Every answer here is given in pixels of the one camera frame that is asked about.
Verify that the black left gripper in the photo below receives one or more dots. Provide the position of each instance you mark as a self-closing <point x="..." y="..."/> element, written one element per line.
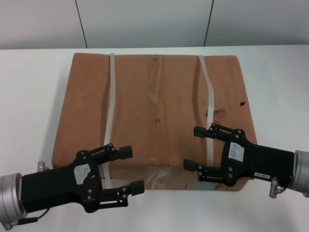
<point x="53" y="186"/>

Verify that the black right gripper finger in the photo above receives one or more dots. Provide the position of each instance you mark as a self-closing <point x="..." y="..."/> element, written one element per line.
<point x="123" y="152"/>
<point x="136" y="187"/>

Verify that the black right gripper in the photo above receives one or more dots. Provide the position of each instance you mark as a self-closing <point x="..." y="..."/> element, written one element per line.
<point x="263" y="162"/>

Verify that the brown cardboard box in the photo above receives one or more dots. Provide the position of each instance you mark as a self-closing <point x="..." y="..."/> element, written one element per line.
<point x="157" y="96"/>

